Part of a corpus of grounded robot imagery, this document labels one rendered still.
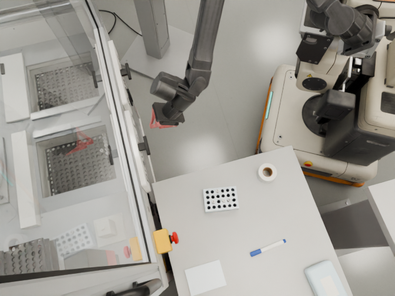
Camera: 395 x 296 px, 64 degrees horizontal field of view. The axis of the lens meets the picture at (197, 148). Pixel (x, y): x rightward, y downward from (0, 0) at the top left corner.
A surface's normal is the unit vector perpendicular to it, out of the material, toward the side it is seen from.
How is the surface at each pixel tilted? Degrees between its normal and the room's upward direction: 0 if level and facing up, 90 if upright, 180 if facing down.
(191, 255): 0
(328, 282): 0
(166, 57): 0
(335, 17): 57
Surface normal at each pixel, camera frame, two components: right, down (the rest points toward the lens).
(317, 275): 0.00, -0.33
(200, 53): 0.20, 0.43
